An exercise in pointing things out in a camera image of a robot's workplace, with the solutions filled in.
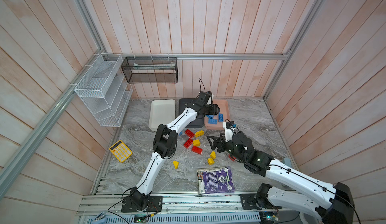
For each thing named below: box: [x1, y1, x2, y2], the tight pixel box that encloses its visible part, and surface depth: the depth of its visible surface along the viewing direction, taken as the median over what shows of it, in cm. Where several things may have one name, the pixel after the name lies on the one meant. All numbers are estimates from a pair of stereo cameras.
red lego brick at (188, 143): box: [183, 138, 193, 149], surface depth 95 cm
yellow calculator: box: [109, 139, 133, 163], surface depth 92 cm
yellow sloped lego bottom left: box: [172, 160, 180, 170], surface depth 86 cm
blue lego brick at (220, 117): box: [218, 113, 224, 123], surface depth 109 cm
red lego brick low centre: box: [191, 145, 204, 155], surface depth 94 cm
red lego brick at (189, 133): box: [184, 129, 196, 139], surface depth 100 cm
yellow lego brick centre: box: [193, 139, 201, 147], surface depth 95 cm
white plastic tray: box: [148, 99, 176, 132], surface depth 116 cm
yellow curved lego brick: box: [195, 130, 205, 138], surface depth 100 cm
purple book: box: [197, 166, 236, 195], surface depth 80 cm
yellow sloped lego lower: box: [207, 157, 215, 166], surface depth 88 cm
